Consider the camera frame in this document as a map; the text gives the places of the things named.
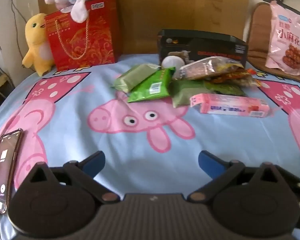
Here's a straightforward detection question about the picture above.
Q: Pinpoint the clear bag of nuts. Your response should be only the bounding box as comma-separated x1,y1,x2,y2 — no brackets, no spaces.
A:
179,56,243,81

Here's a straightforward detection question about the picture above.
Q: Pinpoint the pale green snack packet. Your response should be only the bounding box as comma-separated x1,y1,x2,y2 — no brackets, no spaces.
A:
112,64,162,93

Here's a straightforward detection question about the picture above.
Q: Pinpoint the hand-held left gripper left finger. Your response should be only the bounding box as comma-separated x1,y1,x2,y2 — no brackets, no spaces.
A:
27,151,120,203

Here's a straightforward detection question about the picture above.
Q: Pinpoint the cartoon pig printed bedsheet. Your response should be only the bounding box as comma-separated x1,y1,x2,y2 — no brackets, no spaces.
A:
0,54,300,240

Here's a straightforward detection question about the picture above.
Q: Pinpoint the yellow plush duck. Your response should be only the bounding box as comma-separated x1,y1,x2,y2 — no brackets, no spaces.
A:
22,13,56,77

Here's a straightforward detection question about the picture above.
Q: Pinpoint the brown cardboard sheet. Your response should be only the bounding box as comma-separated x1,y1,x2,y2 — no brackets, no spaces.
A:
37,0,256,57

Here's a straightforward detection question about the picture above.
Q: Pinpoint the long pink snack box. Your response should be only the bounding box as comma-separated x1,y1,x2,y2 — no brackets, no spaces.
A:
189,93,270,117

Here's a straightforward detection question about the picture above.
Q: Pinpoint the large pink snack bag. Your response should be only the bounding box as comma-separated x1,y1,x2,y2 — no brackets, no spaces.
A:
265,0,300,76

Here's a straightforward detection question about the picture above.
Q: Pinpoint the bright green snack packet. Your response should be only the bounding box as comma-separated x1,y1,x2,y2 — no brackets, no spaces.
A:
127,67,176,103

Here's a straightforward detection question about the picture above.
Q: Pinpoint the smartphone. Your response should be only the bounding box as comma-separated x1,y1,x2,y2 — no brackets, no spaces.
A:
0,128,24,213

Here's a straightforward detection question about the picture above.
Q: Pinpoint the black cardboard box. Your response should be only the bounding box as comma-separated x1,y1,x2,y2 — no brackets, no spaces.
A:
157,29,249,68

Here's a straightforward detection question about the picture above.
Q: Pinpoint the red gift bag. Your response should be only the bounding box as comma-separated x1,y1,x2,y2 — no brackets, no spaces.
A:
44,0,118,72

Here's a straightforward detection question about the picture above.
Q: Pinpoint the brown chair cushion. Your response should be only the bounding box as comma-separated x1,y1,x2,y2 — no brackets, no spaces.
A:
246,2,300,85

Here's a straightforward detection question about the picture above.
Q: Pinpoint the dark green snack packet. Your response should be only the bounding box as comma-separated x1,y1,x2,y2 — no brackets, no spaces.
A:
204,81,247,97

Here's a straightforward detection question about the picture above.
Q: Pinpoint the black wall cable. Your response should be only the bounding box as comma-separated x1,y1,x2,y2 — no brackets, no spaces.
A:
4,0,25,55

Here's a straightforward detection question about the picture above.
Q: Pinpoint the matte olive green snack packet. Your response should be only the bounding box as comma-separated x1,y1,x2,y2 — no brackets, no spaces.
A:
170,79,199,108

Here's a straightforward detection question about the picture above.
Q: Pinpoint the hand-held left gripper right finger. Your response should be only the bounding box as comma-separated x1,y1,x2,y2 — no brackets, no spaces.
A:
187,151,280,203

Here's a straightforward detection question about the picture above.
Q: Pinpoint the red yellow snack packet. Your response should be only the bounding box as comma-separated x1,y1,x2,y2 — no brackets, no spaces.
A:
210,67,261,87

